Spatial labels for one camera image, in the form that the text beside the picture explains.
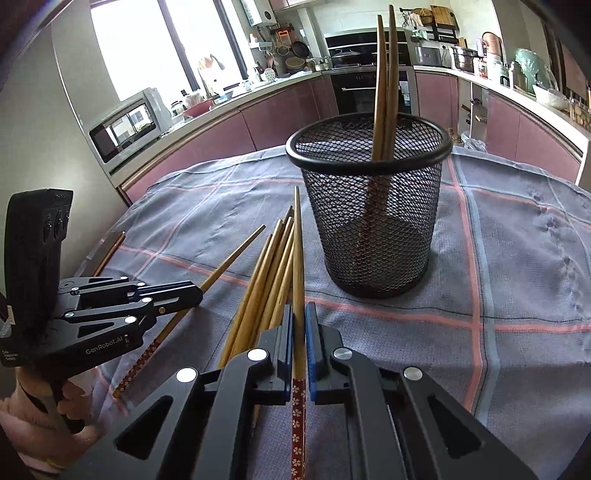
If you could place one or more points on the pink kitchen cabinets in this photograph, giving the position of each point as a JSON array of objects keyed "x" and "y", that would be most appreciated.
[{"x": 277, "y": 115}]

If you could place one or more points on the black mesh utensil holder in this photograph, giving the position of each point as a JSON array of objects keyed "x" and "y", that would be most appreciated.
[{"x": 406, "y": 207}]

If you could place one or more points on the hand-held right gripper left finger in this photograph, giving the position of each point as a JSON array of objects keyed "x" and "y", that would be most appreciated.
[{"x": 287, "y": 344}]

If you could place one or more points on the white polka dot mug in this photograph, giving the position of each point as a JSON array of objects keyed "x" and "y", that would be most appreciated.
[{"x": 270, "y": 73}]

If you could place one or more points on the person's left hand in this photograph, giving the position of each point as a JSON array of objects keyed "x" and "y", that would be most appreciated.
[{"x": 78, "y": 397}]

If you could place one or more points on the stainless steel pot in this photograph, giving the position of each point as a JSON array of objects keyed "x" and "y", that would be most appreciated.
[{"x": 463, "y": 57}]

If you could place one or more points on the grey plaid tablecloth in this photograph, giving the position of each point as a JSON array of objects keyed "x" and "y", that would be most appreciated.
[{"x": 508, "y": 258}]

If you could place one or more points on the red bowl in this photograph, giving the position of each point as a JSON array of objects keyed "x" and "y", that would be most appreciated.
[{"x": 198, "y": 108}]

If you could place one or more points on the silver bread box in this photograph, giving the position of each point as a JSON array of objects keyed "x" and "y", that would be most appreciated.
[{"x": 428, "y": 55}]

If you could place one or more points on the kitchen window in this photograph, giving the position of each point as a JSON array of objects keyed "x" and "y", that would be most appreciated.
[{"x": 138, "y": 46}]

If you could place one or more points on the black built-in oven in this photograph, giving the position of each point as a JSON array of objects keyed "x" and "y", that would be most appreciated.
[{"x": 355, "y": 92}]

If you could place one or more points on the bunch of wooden chopsticks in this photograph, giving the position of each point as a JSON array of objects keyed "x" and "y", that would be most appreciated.
[{"x": 270, "y": 286}]

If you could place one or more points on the wall rack with cutting boards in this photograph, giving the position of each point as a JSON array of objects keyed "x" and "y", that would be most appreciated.
[{"x": 445, "y": 23}]

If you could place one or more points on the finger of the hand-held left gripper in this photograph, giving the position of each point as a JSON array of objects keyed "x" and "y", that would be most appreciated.
[
  {"x": 171, "y": 288},
  {"x": 138, "y": 310}
]

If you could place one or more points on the white microwave oven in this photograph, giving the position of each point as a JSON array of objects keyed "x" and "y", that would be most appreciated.
[{"x": 124, "y": 129}]

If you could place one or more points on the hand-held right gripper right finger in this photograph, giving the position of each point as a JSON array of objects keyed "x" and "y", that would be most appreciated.
[{"x": 315, "y": 353}]

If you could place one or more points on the wok with glass lid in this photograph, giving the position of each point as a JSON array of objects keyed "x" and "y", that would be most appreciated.
[{"x": 347, "y": 54}]

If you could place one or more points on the white water heater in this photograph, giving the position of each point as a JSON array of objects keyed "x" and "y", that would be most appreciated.
[{"x": 256, "y": 11}]

